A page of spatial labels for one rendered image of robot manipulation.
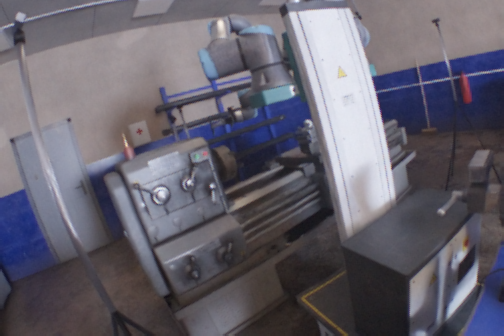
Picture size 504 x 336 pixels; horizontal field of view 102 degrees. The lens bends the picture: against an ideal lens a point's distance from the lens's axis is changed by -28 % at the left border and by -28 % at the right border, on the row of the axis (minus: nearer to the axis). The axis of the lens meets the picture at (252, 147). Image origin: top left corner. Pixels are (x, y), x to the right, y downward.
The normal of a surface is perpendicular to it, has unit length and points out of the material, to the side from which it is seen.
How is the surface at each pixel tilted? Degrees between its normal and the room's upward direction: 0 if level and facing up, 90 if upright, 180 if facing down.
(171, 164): 90
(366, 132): 90
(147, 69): 90
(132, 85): 90
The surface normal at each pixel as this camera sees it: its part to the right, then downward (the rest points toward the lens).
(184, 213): 0.54, -0.04
